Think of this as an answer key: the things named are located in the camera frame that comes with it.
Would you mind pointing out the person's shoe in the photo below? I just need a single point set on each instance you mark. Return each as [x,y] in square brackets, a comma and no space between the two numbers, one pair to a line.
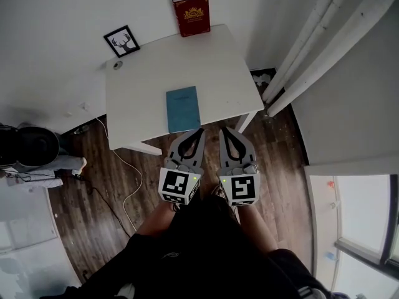
[219,192]
[176,207]

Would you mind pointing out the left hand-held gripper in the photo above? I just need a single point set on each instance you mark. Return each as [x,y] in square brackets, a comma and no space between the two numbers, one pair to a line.
[174,182]

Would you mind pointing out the person's right shoe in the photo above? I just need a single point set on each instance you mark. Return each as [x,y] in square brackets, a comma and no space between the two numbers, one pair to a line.
[219,192]

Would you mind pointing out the teal notebook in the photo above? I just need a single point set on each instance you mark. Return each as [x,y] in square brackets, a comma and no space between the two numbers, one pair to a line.
[182,111]

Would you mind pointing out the white table leg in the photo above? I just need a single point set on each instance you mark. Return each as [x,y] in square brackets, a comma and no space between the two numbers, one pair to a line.
[247,121]

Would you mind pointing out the person's black clothing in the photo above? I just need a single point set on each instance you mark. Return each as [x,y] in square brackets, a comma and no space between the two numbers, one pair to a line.
[202,260]

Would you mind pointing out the black framed deer picture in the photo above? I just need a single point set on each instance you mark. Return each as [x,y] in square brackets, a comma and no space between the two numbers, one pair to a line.
[122,41]

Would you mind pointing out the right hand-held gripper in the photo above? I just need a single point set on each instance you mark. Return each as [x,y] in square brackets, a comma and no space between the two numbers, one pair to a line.
[243,187]

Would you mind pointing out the person's left shoe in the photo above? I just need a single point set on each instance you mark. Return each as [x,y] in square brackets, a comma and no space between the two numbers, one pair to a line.
[176,207]

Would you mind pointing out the dark window frame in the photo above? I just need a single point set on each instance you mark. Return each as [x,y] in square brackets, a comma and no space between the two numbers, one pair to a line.
[386,229]

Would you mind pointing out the small round grey desk grommet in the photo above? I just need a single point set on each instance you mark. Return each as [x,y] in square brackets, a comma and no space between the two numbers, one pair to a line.
[117,64]

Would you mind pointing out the white crumpled debris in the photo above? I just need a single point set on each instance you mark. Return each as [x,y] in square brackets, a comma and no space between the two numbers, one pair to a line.
[261,77]

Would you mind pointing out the person's right forearm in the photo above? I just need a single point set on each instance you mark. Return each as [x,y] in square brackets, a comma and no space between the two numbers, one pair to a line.
[255,229]

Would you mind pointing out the person's left forearm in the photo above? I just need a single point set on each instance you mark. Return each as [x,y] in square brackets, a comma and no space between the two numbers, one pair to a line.
[159,220]

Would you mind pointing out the white wall socket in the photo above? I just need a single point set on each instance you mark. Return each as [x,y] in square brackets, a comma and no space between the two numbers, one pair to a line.
[84,106]

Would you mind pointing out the red hardcover book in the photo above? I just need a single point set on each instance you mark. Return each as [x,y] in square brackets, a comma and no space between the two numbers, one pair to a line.
[193,16]

